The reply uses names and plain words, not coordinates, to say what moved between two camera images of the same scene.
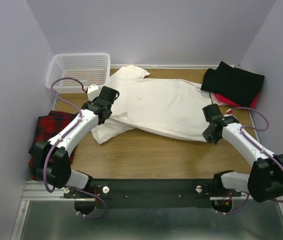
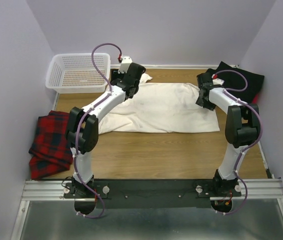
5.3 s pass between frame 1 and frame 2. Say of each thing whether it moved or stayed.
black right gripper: moved
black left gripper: moved
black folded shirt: stayed
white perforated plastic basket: stayed
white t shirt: moved
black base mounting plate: stayed
